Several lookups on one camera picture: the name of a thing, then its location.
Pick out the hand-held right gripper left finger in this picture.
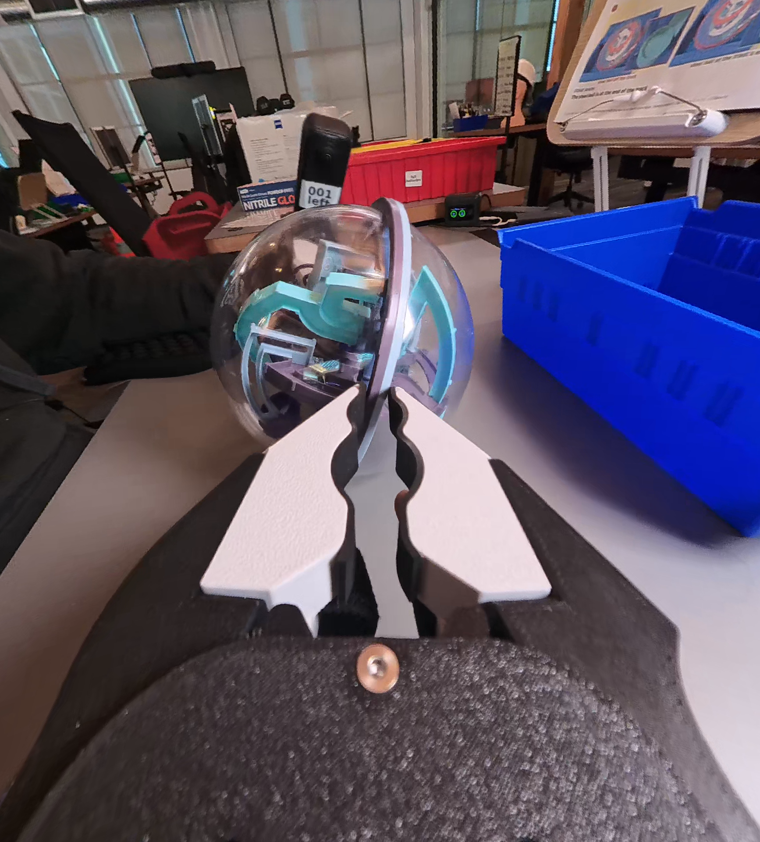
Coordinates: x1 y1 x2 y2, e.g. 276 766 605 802
199 383 364 638

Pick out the wooden side table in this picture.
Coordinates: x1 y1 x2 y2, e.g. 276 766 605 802
204 184 527 254

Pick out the clear plastic maze ball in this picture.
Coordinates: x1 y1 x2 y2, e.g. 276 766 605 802
209 196 476 464

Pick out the black flag panel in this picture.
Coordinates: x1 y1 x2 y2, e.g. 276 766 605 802
12 110 152 257

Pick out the black battery charger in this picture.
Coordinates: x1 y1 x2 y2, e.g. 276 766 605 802
444 192 484 228

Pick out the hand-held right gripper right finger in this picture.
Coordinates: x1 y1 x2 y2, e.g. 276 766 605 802
388 387 553 635

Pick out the standing sign board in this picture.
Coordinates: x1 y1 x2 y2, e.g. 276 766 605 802
494 34 523 121

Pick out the red plastic can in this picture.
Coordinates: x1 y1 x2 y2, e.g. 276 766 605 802
141 191 231 259

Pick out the red plastic crate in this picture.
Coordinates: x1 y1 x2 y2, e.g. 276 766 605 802
339 136 508 207

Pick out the dark wall monitor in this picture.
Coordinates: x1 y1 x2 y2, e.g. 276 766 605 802
128 66 256 163

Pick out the black mesh chair armrest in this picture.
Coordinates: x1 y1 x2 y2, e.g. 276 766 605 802
83 327 214 387

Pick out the white cardboard box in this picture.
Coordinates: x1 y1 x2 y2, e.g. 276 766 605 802
234 107 340 186

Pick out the printed instruction sheet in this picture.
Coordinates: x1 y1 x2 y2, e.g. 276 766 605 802
569 0 760 113

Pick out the blue plastic bin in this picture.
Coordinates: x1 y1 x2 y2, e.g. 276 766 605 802
497 196 760 537

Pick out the black office chair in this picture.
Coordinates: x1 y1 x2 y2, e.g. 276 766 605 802
541 141 596 209

